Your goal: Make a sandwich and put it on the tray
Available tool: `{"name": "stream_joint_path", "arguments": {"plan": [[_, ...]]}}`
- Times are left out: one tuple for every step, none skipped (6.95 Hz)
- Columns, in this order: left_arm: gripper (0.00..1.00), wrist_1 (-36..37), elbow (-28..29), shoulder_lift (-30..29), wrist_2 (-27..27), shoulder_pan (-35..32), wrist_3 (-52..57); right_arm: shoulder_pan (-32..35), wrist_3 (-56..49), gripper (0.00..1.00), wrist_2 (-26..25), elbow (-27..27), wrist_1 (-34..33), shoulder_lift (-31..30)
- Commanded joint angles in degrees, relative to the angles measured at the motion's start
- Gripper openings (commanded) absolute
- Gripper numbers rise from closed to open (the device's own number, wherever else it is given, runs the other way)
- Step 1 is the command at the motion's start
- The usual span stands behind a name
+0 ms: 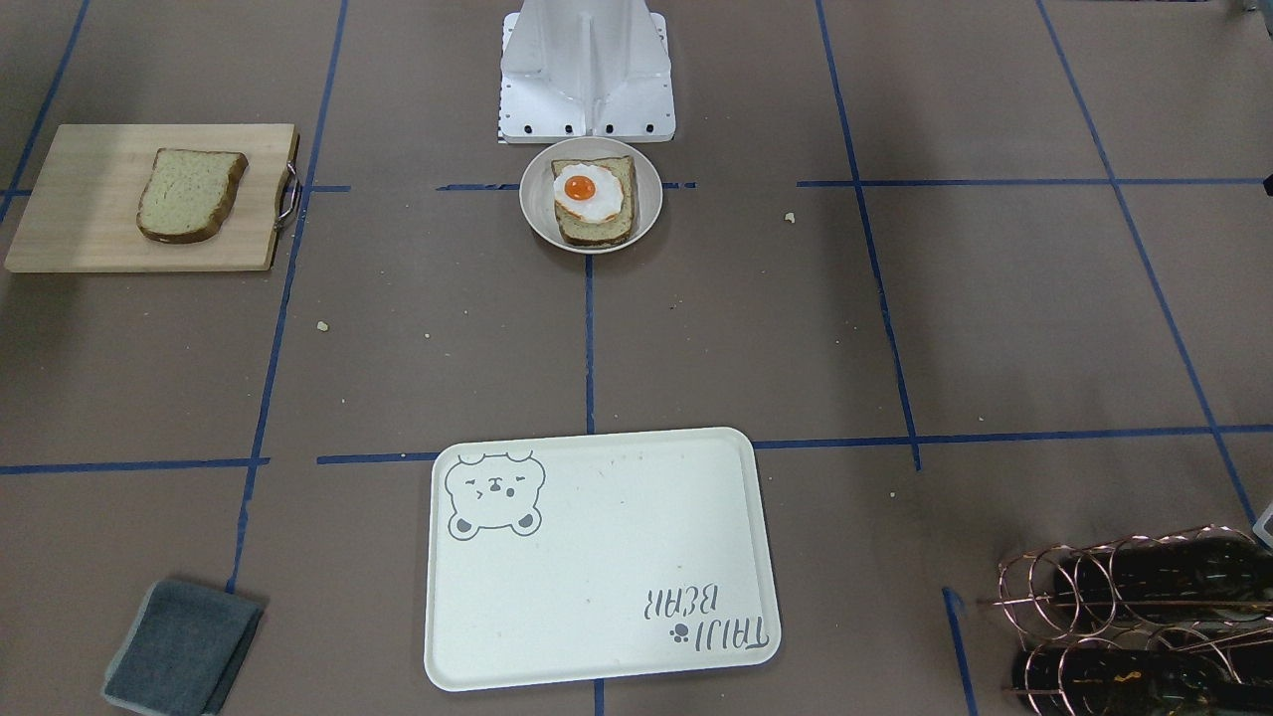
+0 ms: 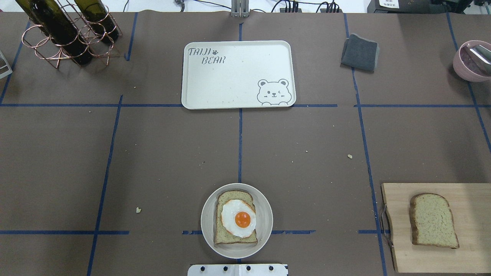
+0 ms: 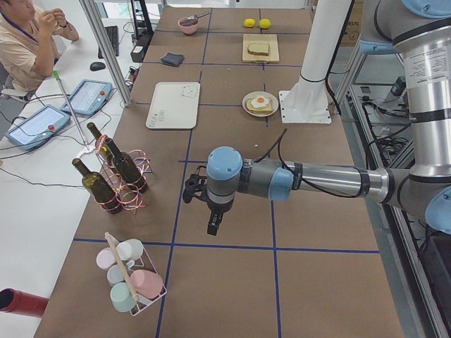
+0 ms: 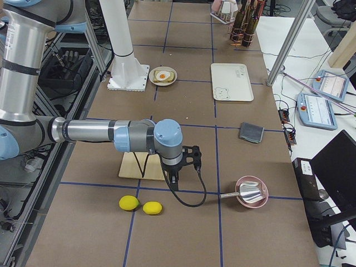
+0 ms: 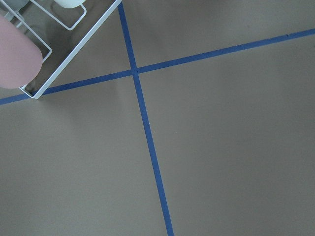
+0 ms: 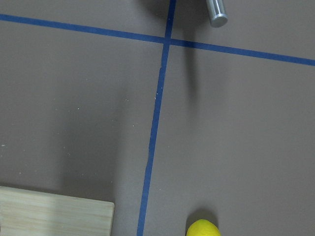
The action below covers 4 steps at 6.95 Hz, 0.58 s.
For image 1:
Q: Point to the beige round plate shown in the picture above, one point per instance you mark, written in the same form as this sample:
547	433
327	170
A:
537	198

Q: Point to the bread slice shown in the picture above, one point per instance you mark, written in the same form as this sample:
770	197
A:
189	194
612	232

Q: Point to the white bear tray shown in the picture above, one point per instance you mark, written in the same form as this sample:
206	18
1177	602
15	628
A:
602	556

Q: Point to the fried egg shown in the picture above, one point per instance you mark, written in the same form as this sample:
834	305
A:
587	192

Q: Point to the lower dark glass bottle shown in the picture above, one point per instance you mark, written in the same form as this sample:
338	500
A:
1093	677

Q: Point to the dark glass bottle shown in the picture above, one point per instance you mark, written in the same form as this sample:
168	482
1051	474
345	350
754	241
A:
1093	677
1209	578

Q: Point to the grey folded cloth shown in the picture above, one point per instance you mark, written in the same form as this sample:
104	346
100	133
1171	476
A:
183	652

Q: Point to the wooden cutting board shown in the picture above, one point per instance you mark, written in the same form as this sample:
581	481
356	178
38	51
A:
81	215

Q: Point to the upper dark glass bottle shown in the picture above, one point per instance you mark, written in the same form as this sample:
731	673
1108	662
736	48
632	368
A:
1209	578

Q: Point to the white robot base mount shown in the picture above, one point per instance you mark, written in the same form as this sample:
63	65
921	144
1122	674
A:
585	68

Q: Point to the copper wire bottle rack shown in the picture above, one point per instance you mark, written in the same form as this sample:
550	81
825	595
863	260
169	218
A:
1025	599

